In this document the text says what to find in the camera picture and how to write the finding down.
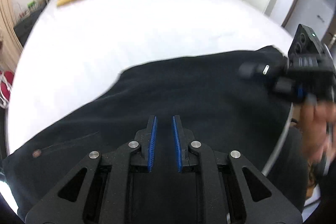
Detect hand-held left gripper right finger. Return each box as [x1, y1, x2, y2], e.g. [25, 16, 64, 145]
[172, 115, 302, 224]

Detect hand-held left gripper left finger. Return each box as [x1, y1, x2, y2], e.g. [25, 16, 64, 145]
[25, 115, 158, 224]

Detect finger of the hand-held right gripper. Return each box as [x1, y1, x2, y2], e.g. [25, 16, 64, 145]
[273, 76, 308, 103]
[238, 61, 289, 82]

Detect black denim pants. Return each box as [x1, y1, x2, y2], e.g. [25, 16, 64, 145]
[3, 45, 310, 224]

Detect person's right forearm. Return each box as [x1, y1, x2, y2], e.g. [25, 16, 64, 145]
[306, 158, 328, 197]

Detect person's right hand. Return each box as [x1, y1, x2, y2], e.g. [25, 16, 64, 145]
[300, 99, 336, 176]

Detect white door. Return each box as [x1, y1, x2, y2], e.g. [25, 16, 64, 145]
[281, 0, 336, 43]

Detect bed with grey headboard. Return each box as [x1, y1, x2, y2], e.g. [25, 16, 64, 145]
[5, 0, 298, 177]

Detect red and white appliance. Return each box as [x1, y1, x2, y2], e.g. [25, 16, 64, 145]
[0, 70, 14, 109]

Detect grey nightstand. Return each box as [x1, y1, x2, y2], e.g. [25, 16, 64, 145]
[13, 7, 44, 46]

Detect beige curtain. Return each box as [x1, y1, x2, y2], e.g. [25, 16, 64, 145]
[0, 0, 25, 71]

